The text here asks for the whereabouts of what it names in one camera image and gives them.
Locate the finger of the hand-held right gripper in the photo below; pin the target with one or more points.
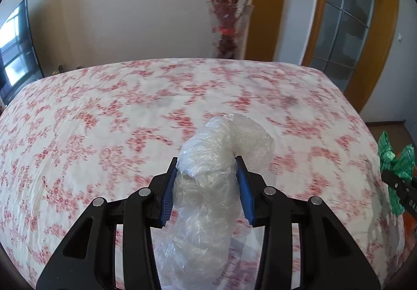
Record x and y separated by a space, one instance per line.
392 181

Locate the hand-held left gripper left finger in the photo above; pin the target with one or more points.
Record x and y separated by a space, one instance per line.
169 192

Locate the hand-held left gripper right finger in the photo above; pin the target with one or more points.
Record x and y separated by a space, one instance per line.
245 192

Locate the green plastic bag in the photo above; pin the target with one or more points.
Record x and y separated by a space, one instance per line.
387 153

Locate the clear plastic bag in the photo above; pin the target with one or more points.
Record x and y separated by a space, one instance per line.
211 153

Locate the floral bed sheet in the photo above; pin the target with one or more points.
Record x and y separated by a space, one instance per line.
97 120

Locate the glass vase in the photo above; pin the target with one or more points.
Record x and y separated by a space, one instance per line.
229 33

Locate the frosted glass door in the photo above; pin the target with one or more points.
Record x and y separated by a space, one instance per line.
342 16

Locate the black television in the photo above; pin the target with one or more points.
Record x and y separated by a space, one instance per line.
16 55

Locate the wooden door frame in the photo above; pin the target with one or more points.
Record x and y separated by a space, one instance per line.
384 49

